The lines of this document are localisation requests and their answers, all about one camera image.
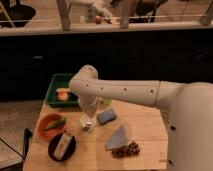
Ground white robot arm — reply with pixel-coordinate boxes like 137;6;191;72
69;65;213;171

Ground small green cup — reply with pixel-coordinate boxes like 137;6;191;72
102;98;112;105

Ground blue sponge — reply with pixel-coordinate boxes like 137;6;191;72
97;109;117;125

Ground green vegetable in bowl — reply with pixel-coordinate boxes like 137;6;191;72
43;118;66;131

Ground blue folded cloth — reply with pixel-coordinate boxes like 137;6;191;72
105;125;128;150

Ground orange fruit in tray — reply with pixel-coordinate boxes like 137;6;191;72
57;92;69;102

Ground white sandwich box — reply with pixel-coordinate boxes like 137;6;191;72
53;133;73;160

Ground orange bowl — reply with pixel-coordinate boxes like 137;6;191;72
36;113;66;140

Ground yellow banana toy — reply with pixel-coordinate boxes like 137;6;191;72
56;88;71;93

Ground green plastic tray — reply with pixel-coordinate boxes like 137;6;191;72
45;73;78;108

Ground bunch of dark grapes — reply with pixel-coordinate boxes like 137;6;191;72
111;141;140;158

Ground orange ball on shelf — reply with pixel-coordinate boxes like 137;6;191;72
95;15;102;24

